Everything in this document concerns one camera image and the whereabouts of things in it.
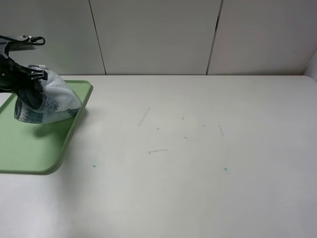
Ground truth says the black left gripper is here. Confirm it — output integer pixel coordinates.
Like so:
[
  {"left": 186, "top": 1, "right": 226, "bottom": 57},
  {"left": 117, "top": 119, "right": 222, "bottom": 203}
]
[{"left": 0, "top": 35, "right": 48, "bottom": 109}]

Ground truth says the blue white striped towel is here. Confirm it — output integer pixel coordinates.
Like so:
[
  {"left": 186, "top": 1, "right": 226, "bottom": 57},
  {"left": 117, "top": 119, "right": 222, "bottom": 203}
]
[{"left": 14, "top": 65, "right": 81, "bottom": 124}]

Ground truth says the green plastic tray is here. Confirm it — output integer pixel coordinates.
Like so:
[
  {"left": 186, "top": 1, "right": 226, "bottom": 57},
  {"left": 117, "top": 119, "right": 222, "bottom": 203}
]
[{"left": 0, "top": 80, "right": 93, "bottom": 175}]

